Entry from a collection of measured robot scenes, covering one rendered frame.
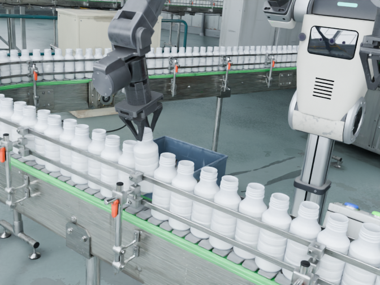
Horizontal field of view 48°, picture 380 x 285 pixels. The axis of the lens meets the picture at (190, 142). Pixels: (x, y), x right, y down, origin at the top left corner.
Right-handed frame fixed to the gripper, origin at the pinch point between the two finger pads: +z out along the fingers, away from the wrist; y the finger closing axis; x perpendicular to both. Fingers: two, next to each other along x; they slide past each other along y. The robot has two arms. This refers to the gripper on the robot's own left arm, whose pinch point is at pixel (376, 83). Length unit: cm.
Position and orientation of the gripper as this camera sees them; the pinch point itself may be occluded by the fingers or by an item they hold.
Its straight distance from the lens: 94.2
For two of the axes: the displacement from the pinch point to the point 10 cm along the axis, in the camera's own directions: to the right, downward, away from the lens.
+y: 5.9, -2.4, 7.8
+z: -0.8, 9.4, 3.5
